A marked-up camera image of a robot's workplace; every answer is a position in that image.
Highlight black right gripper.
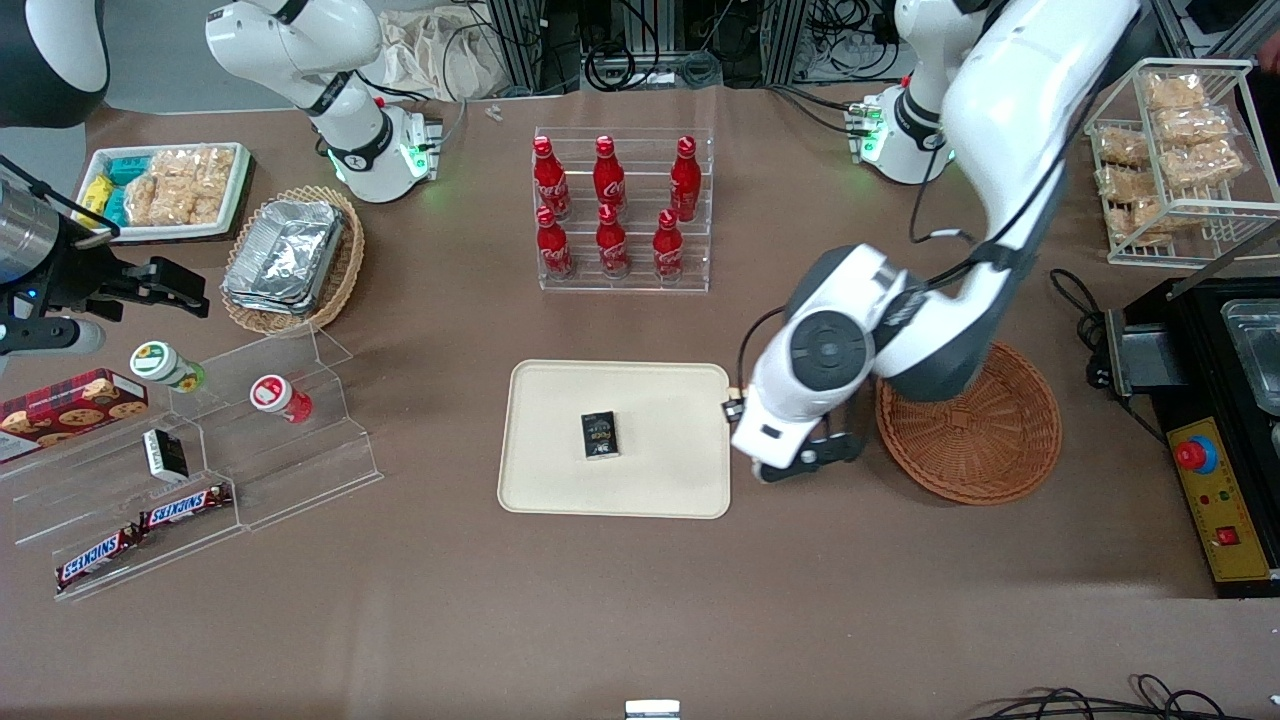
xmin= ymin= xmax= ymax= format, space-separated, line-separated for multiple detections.
xmin=55 ymin=238 xmax=212 ymax=321

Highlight white rectangular snack tray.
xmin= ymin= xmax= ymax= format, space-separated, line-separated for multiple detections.
xmin=75 ymin=142 xmax=252 ymax=244

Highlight beige plastic tray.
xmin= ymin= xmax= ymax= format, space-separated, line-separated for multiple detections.
xmin=497 ymin=359 xmax=733 ymax=520

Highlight light wicker basket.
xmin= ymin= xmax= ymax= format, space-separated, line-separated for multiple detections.
xmin=220 ymin=185 xmax=366 ymax=336

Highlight brown wicker basket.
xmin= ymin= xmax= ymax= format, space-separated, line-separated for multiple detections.
xmin=875 ymin=340 xmax=1063 ymax=506

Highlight green lidded cup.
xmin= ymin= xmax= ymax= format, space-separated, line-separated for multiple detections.
xmin=130 ymin=340 xmax=208 ymax=394

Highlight clear bag rice crackers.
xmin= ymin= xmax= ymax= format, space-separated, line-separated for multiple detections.
xmin=125 ymin=172 xmax=193 ymax=227
xmin=150 ymin=147 xmax=237 ymax=225

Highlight stacked aluminium foil trays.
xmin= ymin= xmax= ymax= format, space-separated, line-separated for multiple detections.
xmin=222 ymin=198 xmax=347 ymax=317

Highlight small black box gold print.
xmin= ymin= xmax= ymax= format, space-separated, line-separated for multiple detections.
xmin=580 ymin=410 xmax=622 ymax=461

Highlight red lidded cup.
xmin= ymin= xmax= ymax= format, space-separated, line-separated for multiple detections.
xmin=250 ymin=374 xmax=315 ymax=425

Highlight clear acrylic bottle rack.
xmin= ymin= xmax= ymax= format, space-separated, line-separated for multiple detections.
xmin=533 ymin=126 xmax=717 ymax=295

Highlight red cookie box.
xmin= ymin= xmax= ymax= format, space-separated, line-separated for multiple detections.
xmin=0 ymin=368 xmax=151 ymax=464

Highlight small black white box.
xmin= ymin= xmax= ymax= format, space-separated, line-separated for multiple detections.
xmin=142 ymin=428 xmax=190 ymax=484

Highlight red cola bottle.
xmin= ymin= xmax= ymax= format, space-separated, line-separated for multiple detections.
xmin=595 ymin=204 xmax=631 ymax=279
xmin=592 ymin=136 xmax=628 ymax=210
xmin=669 ymin=136 xmax=703 ymax=223
xmin=652 ymin=209 xmax=686 ymax=285
xmin=535 ymin=206 xmax=577 ymax=282
xmin=532 ymin=136 xmax=572 ymax=222

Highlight snickers chocolate bar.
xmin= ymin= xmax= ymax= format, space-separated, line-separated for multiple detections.
xmin=55 ymin=527 xmax=145 ymax=592
xmin=138 ymin=483 xmax=235 ymax=532

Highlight clear acrylic stepped shelf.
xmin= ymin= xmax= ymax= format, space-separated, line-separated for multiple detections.
xmin=0 ymin=325 xmax=386 ymax=604

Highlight beige cloth bag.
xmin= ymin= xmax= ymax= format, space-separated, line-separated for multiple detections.
xmin=375 ymin=8 xmax=511 ymax=101

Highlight bagged rice cracker pack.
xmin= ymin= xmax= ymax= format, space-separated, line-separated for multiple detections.
xmin=1145 ymin=72 xmax=1209 ymax=111
xmin=1098 ymin=165 xmax=1163 ymax=207
xmin=1108 ymin=198 xmax=1181 ymax=247
xmin=1095 ymin=128 xmax=1151 ymax=169
xmin=1155 ymin=106 xmax=1233 ymax=147
xmin=1162 ymin=140 xmax=1246 ymax=189

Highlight black countertop appliance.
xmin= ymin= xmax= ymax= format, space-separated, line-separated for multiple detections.
xmin=1105 ymin=275 xmax=1280 ymax=426

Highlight yellow emergency stop box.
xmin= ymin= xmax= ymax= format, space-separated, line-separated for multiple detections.
xmin=1165 ymin=415 xmax=1280 ymax=600

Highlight steel pan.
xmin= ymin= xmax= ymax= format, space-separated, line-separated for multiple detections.
xmin=1220 ymin=298 xmax=1280 ymax=416

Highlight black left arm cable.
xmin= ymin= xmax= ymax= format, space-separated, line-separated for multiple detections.
xmin=735 ymin=150 xmax=1001 ymax=401

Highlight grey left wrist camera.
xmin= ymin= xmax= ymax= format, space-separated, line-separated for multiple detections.
xmin=750 ymin=432 xmax=869 ymax=487

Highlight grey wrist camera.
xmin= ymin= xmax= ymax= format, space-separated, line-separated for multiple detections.
xmin=750 ymin=432 xmax=869 ymax=487
xmin=0 ymin=315 xmax=107 ymax=358

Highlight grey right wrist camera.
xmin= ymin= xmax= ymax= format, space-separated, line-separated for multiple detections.
xmin=0 ymin=315 xmax=107 ymax=358

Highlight black cable bundle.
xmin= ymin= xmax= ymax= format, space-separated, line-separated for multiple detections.
xmin=583 ymin=0 xmax=723 ymax=93
xmin=795 ymin=0 xmax=906 ymax=83

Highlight black power cable with plug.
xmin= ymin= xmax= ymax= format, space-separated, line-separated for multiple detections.
xmin=1047 ymin=267 xmax=1113 ymax=391

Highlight aluminium frame post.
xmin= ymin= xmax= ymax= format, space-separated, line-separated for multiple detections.
xmin=760 ymin=0 xmax=809 ymax=89
xmin=487 ymin=0 xmax=546 ymax=96

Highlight white wire rack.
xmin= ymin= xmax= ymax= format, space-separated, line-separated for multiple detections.
xmin=1084 ymin=57 xmax=1280 ymax=269

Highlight black floor cables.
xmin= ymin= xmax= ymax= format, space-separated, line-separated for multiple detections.
xmin=970 ymin=674 xmax=1256 ymax=720

